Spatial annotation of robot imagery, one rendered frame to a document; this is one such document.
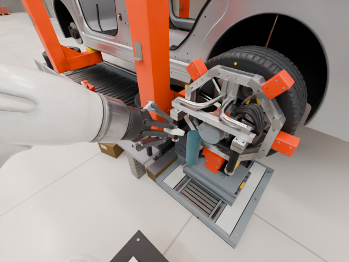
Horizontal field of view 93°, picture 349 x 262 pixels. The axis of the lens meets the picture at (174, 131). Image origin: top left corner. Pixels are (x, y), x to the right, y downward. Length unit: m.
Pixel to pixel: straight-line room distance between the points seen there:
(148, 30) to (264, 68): 0.59
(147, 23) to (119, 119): 0.74
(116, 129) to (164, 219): 1.27
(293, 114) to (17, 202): 2.15
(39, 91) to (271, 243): 1.59
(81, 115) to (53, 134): 0.04
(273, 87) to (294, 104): 0.15
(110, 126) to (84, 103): 0.06
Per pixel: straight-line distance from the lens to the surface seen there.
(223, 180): 1.47
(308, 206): 1.94
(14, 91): 0.26
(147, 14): 0.99
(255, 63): 0.89
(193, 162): 1.16
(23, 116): 0.26
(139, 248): 1.17
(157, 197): 1.60
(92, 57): 3.02
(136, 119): 0.35
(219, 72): 0.88
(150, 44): 1.01
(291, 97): 0.90
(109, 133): 0.31
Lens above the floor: 1.41
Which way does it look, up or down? 41 degrees down
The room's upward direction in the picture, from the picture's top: straight up
